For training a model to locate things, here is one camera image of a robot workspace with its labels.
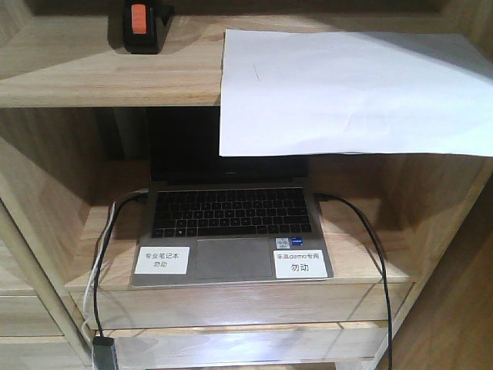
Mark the grey laptop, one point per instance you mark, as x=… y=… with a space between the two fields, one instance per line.
x=232 y=212

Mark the white label on laptop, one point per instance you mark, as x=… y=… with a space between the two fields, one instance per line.
x=162 y=260
x=297 y=264

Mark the white label left on laptop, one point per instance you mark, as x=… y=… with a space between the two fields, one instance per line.
x=162 y=260

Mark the wooden shelf unit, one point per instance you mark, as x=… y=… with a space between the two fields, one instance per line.
x=64 y=77

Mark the white paper sheet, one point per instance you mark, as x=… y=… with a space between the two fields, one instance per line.
x=354 y=92

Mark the white label right on laptop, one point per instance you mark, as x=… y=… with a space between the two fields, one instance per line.
x=297 y=264

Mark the grey usb adapter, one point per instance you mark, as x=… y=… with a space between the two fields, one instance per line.
x=105 y=353

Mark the black stapler with orange label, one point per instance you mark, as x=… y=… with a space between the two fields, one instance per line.
x=145 y=25

